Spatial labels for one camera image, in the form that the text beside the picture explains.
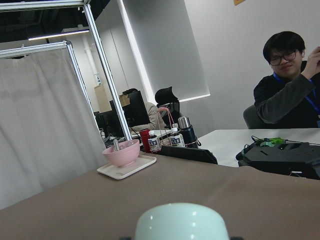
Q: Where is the green plastic cup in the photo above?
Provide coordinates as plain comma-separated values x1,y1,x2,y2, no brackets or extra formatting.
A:
134,202,230,240

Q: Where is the black office chair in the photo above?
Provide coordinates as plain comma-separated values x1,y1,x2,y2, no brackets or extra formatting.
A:
155,86,181,123

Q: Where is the tea bottle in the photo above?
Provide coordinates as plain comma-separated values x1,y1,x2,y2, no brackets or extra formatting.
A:
168,127,186,148
148,130,161,154

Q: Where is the black thermos bottle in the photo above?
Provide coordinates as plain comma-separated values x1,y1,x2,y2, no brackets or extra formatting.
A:
178,116,198,148

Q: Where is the pink bowl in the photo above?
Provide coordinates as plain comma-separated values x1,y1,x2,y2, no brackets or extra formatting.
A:
102,139,140,167

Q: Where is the beige tray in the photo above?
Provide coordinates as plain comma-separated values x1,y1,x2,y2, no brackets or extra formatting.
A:
97,154,157,180

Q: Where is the white curtain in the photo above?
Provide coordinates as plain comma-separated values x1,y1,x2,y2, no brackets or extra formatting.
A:
0,48,105,209

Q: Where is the person in black sweater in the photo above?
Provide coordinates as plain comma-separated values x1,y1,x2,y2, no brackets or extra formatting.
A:
253,31,320,129

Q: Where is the aluminium frame post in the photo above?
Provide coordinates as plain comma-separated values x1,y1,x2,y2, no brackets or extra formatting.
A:
0,0,132,140

